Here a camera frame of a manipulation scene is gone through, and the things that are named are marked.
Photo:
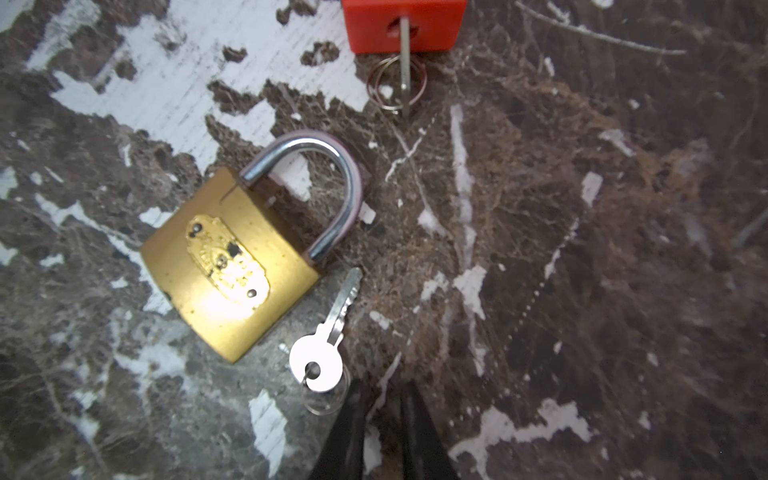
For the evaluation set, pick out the brass padlock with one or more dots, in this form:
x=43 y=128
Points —
x=226 y=262

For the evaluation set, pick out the silver brass-lock key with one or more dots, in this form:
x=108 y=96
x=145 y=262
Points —
x=315 y=360

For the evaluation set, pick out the silver red-lock key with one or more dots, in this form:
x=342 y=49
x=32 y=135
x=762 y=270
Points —
x=405 y=62

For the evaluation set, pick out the red safety padlock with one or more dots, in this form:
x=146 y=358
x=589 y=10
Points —
x=378 y=26

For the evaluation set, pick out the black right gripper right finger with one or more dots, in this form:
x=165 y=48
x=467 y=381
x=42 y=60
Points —
x=424 y=455

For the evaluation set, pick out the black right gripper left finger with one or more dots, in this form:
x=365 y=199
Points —
x=342 y=454

